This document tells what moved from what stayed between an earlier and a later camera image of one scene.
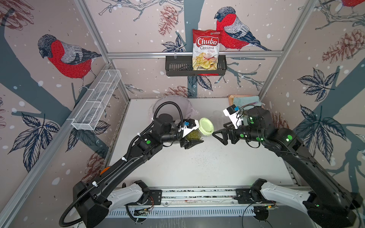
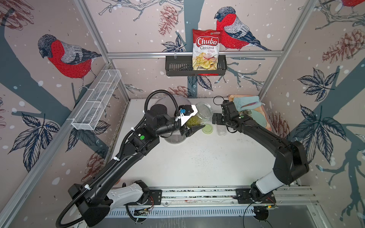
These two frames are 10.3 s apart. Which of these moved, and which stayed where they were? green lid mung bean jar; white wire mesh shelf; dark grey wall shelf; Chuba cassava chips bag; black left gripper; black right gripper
Moved: green lid mung bean jar; black right gripper; black left gripper
Stayed: white wire mesh shelf; Chuba cassava chips bag; dark grey wall shelf
